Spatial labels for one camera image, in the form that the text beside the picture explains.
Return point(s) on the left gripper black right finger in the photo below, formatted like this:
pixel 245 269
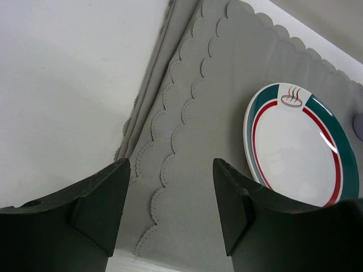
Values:
pixel 267 231

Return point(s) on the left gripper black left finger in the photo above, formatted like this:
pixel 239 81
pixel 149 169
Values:
pixel 73 229

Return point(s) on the white plate green red rim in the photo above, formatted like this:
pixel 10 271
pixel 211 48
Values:
pixel 295 146

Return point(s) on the purple cup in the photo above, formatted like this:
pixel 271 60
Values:
pixel 358 125

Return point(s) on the grey cloth placemat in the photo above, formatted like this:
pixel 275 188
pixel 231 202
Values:
pixel 210 59

